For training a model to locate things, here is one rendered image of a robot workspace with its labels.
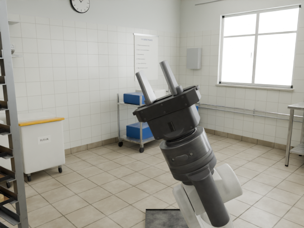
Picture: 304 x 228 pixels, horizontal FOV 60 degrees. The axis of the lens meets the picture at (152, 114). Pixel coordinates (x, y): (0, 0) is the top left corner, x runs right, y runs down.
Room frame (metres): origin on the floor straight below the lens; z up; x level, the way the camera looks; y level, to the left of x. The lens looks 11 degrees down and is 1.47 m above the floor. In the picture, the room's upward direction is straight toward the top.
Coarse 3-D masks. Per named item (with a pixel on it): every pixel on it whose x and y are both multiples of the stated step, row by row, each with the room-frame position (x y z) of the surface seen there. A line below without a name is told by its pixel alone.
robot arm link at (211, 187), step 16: (208, 160) 0.43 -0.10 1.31; (176, 176) 0.44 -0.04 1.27; (192, 176) 0.42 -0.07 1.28; (208, 176) 0.40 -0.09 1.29; (224, 176) 0.45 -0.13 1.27; (192, 192) 0.43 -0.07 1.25; (208, 192) 0.40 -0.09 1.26; (224, 192) 0.44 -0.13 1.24; (240, 192) 0.45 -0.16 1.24; (208, 208) 0.40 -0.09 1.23; (224, 208) 0.41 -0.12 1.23; (224, 224) 0.40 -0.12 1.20
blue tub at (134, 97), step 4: (132, 92) 4.58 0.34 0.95; (136, 92) 4.58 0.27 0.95; (124, 96) 4.43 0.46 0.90; (128, 96) 4.36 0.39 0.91; (132, 96) 4.30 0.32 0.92; (136, 96) 4.24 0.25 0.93; (124, 100) 4.43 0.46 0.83; (128, 100) 4.36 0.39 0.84; (132, 100) 4.30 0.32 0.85; (136, 100) 4.24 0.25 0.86
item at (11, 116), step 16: (0, 0) 0.94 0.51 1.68; (0, 16) 0.94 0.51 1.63; (0, 32) 0.93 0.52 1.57; (0, 48) 0.94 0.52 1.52; (0, 64) 0.95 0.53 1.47; (16, 112) 0.95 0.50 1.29; (16, 128) 0.95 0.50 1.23; (16, 144) 0.94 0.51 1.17; (16, 160) 0.94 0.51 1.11; (16, 176) 0.93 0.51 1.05; (16, 192) 0.94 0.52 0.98; (16, 208) 0.95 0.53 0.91
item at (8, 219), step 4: (0, 208) 1.02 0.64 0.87; (4, 208) 1.00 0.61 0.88; (0, 212) 1.00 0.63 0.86; (4, 212) 1.00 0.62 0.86; (8, 212) 0.98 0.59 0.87; (12, 212) 0.96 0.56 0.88; (0, 216) 0.97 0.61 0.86; (4, 216) 0.97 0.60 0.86; (8, 216) 0.97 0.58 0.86; (12, 216) 0.96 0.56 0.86; (16, 216) 0.94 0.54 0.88; (8, 220) 0.94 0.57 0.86; (12, 220) 0.94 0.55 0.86; (16, 220) 0.94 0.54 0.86; (20, 220) 0.93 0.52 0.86; (12, 224) 0.92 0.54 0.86; (16, 224) 0.92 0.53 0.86
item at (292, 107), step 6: (300, 102) 3.92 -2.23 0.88; (288, 108) 3.59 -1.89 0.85; (294, 108) 3.53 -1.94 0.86; (300, 108) 3.48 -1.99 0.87; (288, 132) 3.59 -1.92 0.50; (288, 138) 3.59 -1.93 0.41; (300, 138) 4.01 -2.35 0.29; (288, 144) 3.58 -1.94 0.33; (300, 144) 3.89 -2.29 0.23; (288, 150) 3.58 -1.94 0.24; (294, 150) 3.61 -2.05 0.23; (300, 150) 3.61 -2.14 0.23; (288, 156) 3.57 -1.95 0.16; (288, 162) 3.59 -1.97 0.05
